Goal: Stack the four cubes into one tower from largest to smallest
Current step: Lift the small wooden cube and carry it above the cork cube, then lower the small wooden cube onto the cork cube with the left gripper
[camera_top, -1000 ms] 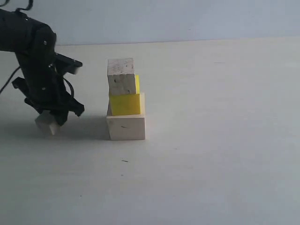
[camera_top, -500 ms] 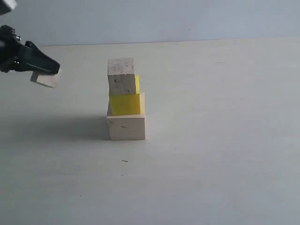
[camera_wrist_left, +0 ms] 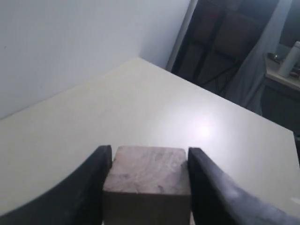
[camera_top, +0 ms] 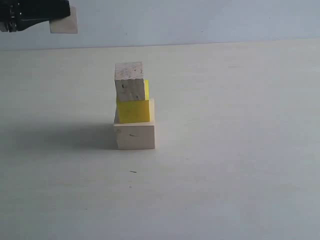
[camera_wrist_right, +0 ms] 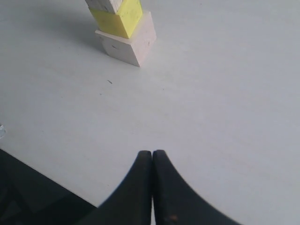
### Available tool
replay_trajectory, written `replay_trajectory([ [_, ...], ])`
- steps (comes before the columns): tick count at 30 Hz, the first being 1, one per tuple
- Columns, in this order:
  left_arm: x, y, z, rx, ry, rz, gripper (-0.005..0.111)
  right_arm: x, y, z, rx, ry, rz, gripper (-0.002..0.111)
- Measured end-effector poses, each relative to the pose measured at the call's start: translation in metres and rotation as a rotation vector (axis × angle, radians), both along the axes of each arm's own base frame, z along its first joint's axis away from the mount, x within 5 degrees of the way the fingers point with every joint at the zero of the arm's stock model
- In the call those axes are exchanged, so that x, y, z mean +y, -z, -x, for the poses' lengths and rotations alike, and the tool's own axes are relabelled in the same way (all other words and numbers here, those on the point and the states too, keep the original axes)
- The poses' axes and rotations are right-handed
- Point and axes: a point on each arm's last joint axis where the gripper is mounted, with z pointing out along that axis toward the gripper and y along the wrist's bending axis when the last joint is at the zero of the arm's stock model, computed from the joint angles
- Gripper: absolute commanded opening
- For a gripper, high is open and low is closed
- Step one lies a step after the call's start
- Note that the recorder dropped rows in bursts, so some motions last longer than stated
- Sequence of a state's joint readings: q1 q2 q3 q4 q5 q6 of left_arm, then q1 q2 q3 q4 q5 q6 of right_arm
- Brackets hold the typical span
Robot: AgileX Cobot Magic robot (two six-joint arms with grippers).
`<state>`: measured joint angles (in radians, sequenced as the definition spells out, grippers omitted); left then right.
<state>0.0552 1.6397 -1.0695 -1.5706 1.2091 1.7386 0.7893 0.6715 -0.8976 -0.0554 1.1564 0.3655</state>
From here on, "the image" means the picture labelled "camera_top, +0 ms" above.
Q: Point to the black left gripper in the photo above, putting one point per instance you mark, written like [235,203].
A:
[16,18]

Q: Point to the small pale wooden cube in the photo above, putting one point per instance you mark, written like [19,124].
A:
[67,25]

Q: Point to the medium knotty wooden cube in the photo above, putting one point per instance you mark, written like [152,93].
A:
[129,81]

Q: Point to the yellow cube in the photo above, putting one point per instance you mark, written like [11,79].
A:
[135,111]

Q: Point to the large pale wooden cube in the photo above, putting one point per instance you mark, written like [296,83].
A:
[136,136]

